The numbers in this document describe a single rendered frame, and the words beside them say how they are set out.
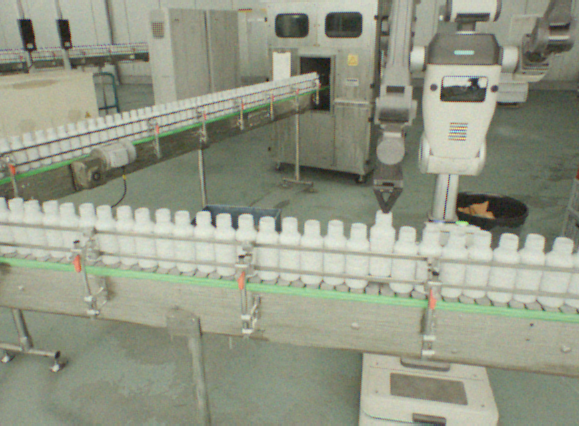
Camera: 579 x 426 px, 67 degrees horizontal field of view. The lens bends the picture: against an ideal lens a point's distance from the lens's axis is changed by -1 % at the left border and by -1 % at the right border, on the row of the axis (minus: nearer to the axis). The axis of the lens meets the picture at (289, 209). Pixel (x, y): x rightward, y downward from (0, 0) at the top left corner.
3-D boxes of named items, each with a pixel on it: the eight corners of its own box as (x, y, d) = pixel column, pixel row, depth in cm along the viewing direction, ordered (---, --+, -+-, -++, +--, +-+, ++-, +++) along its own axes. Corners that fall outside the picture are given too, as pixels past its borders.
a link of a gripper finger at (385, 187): (371, 216, 105) (373, 179, 101) (371, 204, 111) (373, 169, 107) (400, 218, 103) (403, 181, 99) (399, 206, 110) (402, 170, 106)
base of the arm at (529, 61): (521, 35, 145) (520, 69, 144) (530, 22, 137) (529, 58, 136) (550, 35, 143) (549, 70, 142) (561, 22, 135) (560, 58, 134)
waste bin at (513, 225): (438, 312, 268) (452, 216, 243) (431, 274, 308) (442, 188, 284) (517, 320, 259) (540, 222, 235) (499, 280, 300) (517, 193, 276)
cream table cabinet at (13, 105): (77, 168, 551) (57, 70, 506) (110, 175, 523) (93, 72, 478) (-14, 196, 463) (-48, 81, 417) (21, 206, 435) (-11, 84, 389)
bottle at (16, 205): (20, 257, 129) (6, 206, 123) (15, 250, 133) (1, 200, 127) (42, 250, 133) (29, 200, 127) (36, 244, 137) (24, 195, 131)
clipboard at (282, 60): (273, 80, 491) (273, 50, 479) (291, 81, 481) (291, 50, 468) (271, 81, 487) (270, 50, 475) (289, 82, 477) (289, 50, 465)
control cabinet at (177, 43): (191, 126, 772) (180, 8, 698) (213, 129, 749) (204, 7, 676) (157, 136, 706) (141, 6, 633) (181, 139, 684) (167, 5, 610)
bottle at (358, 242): (365, 291, 111) (369, 232, 105) (342, 287, 113) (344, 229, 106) (369, 279, 116) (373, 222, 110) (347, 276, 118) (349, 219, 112)
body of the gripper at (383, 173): (373, 186, 100) (375, 155, 97) (374, 171, 109) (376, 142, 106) (402, 188, 99) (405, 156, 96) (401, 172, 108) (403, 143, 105)
